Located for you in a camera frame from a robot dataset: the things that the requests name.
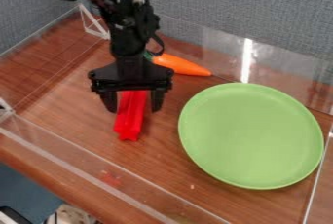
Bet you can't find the clear acrylic enclosure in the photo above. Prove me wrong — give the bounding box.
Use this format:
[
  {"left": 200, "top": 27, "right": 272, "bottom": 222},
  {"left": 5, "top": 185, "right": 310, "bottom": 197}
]
[{"left": 0, "top": 7, "right": 333, "bottom": 224}]

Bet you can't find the red star-shaped bar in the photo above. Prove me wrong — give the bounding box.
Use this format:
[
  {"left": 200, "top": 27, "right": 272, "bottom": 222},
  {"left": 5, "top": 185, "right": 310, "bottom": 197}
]
[{"left": 113, "top": 91, "right": 147, "bottom": 141}]

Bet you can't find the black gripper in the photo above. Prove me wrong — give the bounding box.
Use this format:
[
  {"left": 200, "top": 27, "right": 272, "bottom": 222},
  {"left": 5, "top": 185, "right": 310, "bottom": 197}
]
[{"left": 87, "top": 54, "right": 175, "bottom": 115}]

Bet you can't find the green plate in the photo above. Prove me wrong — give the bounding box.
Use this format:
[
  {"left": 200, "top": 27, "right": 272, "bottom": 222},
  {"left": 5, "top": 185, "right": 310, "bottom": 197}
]
[{"left": 178, "top": 83, "right": 323, "bottom": 190}]

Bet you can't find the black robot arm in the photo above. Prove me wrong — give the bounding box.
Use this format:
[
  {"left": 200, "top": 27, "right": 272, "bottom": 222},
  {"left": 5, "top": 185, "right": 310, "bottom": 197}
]
[{"left": 65, "top": 0, "right": 172, "bottom": 112}]

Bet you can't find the orange toy carrot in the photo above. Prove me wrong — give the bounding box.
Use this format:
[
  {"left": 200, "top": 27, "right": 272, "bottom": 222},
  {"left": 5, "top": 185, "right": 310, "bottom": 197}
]
[{"left": 144, "top": 52, "right": 212, "bottom": 77}]

